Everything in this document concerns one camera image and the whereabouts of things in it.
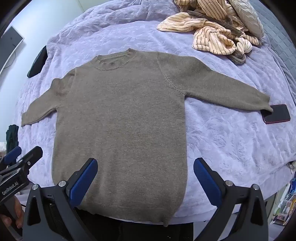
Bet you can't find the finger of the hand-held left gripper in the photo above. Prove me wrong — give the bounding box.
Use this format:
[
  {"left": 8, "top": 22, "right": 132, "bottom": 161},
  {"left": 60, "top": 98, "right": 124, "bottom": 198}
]
[
  {"left": 4, "top": 146, "right": 23, "bottom": 165},
  {"left": 13, "top": 146, "right": 43, "bottom": 176}
]

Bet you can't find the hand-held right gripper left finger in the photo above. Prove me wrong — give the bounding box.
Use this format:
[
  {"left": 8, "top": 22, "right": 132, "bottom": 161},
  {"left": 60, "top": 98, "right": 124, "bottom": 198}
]
[{"left": 22, "top": 158, "right": 99, "bottom": 241}]

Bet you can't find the grey quilted cover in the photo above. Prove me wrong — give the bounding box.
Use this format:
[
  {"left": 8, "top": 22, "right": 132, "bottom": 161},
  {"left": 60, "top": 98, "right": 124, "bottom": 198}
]
[{"left": 253, "top": 0, "right": 296, "bottom": 87}]

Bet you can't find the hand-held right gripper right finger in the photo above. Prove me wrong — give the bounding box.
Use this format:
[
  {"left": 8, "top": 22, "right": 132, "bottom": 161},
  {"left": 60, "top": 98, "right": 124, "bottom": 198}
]
[{"left": 193, "top": 158, "right": 270, "bottom": 241}]

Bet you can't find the black flat object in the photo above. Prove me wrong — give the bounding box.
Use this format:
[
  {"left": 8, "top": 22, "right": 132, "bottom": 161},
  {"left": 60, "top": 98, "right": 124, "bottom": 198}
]
[{"left": 27, "top": 46, "right": 48, "bottom": 78}]

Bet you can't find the person's left hand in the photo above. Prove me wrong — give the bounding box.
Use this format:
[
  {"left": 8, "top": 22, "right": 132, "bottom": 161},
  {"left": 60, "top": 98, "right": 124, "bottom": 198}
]
[{"left": 0, "top": 197, "right": 24, "bottom": 235}]

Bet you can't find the taupe knit sweater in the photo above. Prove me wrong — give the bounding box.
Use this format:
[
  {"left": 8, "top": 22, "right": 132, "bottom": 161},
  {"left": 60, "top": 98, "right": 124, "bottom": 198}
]
[{"left": 21, "top": 48, "right": 274, "bottom": 227}]

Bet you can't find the lavender textured blanket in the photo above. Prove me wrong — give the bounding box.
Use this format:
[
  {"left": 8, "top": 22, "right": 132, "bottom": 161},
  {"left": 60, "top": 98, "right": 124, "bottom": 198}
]
[{"left": 13, "top": 0, "right": 296, "bottom": 224}]

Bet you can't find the black monitor cable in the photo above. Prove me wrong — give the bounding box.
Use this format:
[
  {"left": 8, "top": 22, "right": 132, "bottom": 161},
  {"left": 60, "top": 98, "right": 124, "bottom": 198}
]
[{"left": 3, "top": 50, "right": 16, "bottom": 69}]

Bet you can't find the silver leaf-pattern pillow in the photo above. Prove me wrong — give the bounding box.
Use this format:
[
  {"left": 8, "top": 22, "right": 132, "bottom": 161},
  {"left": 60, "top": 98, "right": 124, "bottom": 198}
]
[{"left": 228, "top": 0, "right": 265, "bottom": 39}]

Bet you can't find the dark green cloth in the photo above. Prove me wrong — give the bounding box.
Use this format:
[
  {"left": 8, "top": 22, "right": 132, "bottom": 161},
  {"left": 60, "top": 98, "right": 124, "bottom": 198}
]
[{"left": 6, "top": 124, "right": 19, "bottom": 153}]

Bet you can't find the person's dark clothing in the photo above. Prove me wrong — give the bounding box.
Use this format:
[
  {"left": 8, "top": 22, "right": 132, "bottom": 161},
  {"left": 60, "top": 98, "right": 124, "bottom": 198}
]
[{"left": 75, "top": 208, "right": 195, "bottom": 241}]

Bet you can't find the curved wall monitor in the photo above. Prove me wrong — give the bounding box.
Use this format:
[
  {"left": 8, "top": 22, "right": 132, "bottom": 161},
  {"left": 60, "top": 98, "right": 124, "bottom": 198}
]
[{"left": 0, "top": 26, "right": 25, "bottom": 70}]

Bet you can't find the cream striped garment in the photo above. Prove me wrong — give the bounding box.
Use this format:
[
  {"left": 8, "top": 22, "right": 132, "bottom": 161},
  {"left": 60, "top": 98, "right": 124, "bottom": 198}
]
[{"left": 157, "top": 0, "right": 260, "bottom": 65}]

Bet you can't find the black smartphone with red edge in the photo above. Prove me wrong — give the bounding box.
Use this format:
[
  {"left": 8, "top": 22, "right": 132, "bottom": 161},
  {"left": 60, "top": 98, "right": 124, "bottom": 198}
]
[{"left": 261, "top": 104, "right": 291, "bottom": 125}]

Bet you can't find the pile of colourful small boxes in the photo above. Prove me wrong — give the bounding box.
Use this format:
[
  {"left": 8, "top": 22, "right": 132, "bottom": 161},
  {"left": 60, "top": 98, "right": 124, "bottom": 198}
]
[{"left": 269, "top": 178, "right": 296, "bottom": 226}]

